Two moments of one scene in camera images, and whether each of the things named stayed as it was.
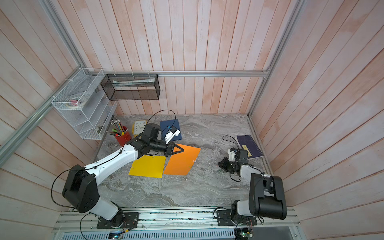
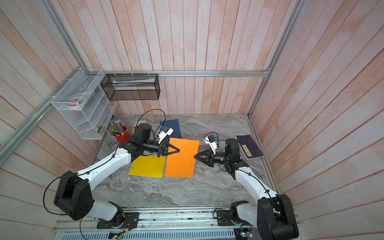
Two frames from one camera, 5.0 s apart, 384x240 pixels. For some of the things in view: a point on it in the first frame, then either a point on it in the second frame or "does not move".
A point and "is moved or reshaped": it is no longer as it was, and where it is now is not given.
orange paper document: [181, 163] is moved or reshaped
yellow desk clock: [138, 127] does not move
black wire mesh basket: [132, 87] does not move
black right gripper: [224, 165] → [210, 160]
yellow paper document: [148, 165] does not move
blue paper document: [165, 126] does not move
